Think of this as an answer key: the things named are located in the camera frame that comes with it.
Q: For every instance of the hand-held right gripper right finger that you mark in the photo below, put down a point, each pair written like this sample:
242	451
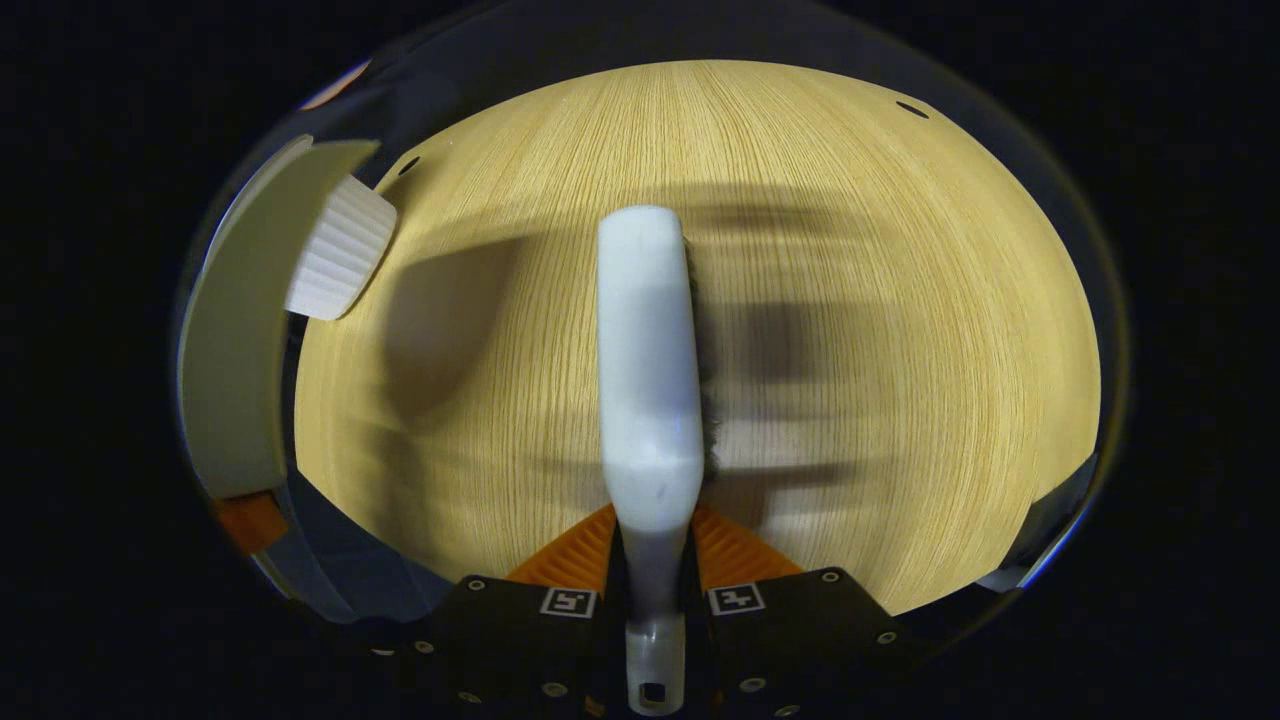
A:
790	640

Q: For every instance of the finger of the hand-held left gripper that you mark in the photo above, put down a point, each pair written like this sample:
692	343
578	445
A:
252	522

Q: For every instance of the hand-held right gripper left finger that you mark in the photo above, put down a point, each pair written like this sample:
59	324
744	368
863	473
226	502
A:
500	640

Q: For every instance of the grey plastic dustpan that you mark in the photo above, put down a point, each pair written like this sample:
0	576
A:
230	350

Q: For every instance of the white ribbed garbage bin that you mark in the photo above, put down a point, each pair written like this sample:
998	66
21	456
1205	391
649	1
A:
340	250

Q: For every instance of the small grey broom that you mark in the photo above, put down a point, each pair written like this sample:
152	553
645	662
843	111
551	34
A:
645	350

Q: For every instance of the wooden desktop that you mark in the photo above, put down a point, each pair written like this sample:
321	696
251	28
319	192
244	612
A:
900	350

